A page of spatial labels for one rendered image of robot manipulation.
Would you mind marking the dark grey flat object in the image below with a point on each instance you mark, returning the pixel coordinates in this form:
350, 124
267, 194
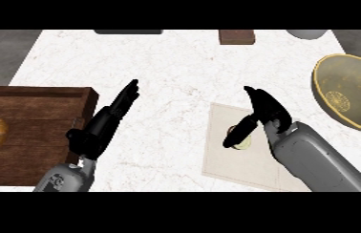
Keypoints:
128, 31

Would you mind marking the grey round object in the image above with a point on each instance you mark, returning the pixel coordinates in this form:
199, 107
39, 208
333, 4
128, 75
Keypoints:
307, 33

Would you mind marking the beige placemat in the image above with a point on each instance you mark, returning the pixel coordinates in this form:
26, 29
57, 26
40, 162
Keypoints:
246, 162

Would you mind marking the yellow bowl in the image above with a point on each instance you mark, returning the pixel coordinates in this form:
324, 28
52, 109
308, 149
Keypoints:
339, 90

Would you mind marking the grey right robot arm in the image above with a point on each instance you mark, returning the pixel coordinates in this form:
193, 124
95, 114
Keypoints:
313, 160

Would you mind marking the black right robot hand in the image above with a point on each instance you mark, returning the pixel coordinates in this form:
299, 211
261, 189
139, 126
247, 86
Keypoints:
265, 108

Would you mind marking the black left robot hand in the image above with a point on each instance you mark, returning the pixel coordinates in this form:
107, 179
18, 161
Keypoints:
104, 122

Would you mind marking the brown wooden block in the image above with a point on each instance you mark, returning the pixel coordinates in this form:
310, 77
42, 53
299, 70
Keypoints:
237, 37

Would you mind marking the cupcake with pale frosting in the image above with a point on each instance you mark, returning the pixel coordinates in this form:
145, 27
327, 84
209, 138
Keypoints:
245, 143

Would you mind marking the brown wooden tray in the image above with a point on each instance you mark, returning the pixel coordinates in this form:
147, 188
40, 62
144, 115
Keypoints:
40, 131

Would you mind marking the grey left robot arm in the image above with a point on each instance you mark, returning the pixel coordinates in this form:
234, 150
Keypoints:
66, 176

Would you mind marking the orange round object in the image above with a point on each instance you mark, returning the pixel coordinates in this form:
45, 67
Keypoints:
2, 131

